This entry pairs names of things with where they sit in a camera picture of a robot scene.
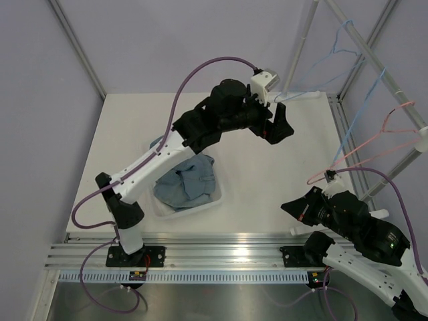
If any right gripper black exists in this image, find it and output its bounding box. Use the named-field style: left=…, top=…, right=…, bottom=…
left=281, top=185, right=355, bottom=240

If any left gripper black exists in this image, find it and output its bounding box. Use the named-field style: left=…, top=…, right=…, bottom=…
left=219, top=84, right=293, bottom=143

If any pink wire hanger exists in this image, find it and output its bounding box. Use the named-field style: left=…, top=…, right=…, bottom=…
left=306, top=101, right=423, bottom=185

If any blue wire hanger front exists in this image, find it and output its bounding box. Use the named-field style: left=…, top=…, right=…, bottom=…
left=273, top=19, right=367, bottom=103

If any blue wire hanger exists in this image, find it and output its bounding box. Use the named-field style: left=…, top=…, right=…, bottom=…
left=331, top=68, right=387, bottom=167
left=273, top=19, right=367, bottom=103

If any denim skirt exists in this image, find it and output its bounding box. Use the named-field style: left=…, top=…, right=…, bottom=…
left=153, top=153, right=216, bottom=211

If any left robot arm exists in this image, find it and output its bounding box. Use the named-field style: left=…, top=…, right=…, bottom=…
left=95, top=79, right=294, bottom=268

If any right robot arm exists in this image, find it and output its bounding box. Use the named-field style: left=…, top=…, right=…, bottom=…
left=281, top=187, right=427, bottom=320

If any metal clothes rack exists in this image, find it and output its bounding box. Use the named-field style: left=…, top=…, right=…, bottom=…
left=244, top=0, right=428, bottom=237

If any white plastic basket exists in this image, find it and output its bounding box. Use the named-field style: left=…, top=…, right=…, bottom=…
left=147, top=152, right=223, bottom=220

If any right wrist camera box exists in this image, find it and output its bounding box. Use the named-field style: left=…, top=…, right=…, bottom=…
left=322, top=170, right=345, bottom=198

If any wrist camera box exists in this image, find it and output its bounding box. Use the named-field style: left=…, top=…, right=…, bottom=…
left=322, top=170, right=345, bottom=198
left=249, top=69, right=280, bottom=106

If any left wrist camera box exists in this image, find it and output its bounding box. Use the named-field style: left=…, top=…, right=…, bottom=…
left=249, top=69, right=280, bottom=106

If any aluminium mounting rail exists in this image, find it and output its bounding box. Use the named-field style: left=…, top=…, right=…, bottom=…
left=43, top=232, right=309, bottom=270

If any slotted cable duct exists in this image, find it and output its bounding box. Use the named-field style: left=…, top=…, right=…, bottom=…
left=58, top=270, right=309, bottom=284

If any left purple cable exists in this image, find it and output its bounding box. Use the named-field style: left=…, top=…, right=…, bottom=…
left=72, top=56, right=261, bottom=315

